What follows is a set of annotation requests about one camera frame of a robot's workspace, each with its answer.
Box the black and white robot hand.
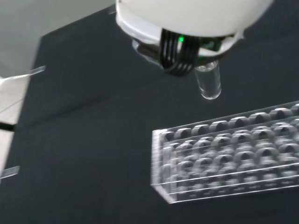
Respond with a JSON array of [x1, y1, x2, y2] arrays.
[[115, 0, 274, 77]]

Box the clear plastic test tube rack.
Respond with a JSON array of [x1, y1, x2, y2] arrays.
[[151, 100, 299, 204]]

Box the black bench cloth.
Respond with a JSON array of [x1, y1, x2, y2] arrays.
[[0, 0, 299, 224]]

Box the clear cloth clip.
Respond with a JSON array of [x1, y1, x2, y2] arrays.
[[29, 66, 46, 76], [0, 166, 21, 180]]

